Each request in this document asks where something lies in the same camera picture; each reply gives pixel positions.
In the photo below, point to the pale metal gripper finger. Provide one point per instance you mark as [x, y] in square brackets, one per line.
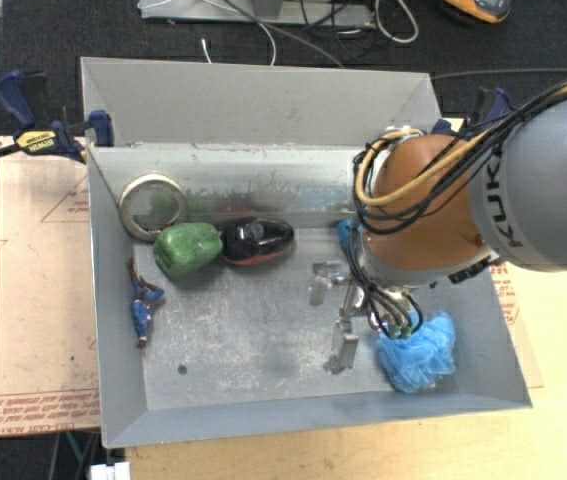
[343, 348]
[319, 288]

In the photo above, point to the blue plastic object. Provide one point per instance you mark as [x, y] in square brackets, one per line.
[345, 233]

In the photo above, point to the blue mesh bath sponge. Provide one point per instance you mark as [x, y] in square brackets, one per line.
[415, 355]

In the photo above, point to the black and red computer mouse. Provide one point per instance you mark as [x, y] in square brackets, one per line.
[258, 248]

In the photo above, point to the grey metal bin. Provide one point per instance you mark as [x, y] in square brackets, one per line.
[263, 348]

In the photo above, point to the green toy pepper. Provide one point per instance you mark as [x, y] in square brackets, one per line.
[185, 250]

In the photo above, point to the blue toy figure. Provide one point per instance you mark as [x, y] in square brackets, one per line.
[142, 310]

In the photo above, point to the brown cardboard board red print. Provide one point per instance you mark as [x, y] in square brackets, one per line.
[43, 278]

